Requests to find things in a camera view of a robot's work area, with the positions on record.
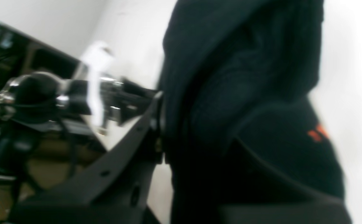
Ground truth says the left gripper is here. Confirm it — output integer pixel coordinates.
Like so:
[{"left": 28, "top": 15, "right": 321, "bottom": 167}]
[{"left": 56, "top": 41, "right": 157, "bottom": 136}]

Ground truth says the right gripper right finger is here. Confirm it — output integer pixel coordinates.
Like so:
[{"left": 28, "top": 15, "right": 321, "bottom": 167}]
[{"left": 218, "top": 139, "right": 352, "bottom": 224}]

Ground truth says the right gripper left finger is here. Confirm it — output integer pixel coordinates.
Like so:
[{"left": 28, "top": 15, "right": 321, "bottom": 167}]
[{"left": 8, "top": 91, "right": 163, "bottom": 224}]

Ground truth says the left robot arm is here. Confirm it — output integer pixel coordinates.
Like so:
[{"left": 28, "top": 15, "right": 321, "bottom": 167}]
[{"left": 0, "top": 42, "right": 162, "bottom": 219}]

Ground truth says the black T-shirt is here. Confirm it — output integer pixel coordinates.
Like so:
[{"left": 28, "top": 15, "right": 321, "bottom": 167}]
[{"left": 160, "top": 0, "right": 345, "bottom": 224}]

